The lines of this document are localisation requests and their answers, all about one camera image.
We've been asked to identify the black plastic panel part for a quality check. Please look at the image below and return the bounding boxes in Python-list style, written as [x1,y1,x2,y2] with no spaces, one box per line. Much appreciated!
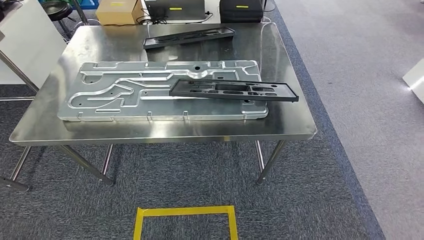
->
[168,78,300,103]
[143,26,236,51]

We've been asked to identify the stainless steel workbench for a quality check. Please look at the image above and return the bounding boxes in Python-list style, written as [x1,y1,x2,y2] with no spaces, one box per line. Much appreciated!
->
[0,22,318,192]

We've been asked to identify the stamped silver metal plate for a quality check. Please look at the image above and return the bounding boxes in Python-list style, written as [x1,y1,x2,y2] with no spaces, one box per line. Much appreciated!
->
[56,59,269,123]

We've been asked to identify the yellow floor tape square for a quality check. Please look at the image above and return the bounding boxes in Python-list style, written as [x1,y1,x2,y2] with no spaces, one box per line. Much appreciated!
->
[133,205,239,240]

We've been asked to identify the black case with yellow label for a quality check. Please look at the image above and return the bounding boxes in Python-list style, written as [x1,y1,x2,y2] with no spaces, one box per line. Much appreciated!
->
[144,0,207,21]
[219,0,265,24]

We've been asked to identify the cardboard box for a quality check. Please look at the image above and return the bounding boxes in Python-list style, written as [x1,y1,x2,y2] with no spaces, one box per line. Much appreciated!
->
[95,0,146,26]

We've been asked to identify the black round stool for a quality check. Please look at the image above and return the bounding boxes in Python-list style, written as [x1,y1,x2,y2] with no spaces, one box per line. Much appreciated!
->
[41,0,76,40]

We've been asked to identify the white cabinet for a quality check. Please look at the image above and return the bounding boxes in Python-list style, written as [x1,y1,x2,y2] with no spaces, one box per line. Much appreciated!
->
[0,0,68,89]

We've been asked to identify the white counter with light strips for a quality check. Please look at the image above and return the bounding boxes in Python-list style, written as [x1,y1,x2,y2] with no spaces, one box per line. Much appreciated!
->
[402,57,424,105]

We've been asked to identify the black power cable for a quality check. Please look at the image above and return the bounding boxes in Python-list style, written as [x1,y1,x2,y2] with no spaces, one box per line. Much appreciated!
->
[135,10,213,26]

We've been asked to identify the steel frame table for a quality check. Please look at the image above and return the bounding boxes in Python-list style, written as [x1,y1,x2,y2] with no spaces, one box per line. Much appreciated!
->
[0,30,41,102]

